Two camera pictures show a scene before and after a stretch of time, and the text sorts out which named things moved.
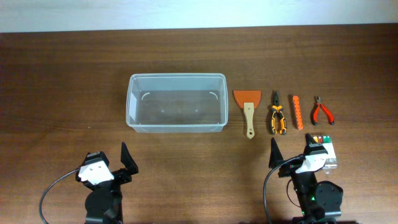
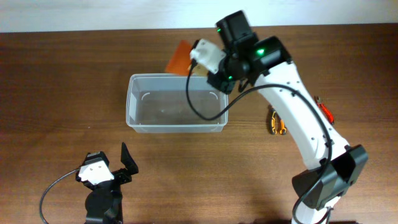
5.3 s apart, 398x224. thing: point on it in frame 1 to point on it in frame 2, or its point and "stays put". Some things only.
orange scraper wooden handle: (248, 100) to (181, 62)
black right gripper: (276, 158) to (226, 83)
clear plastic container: (177, 102) stays put
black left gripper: (125, 176) stays put
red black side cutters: (315, 110) stays put
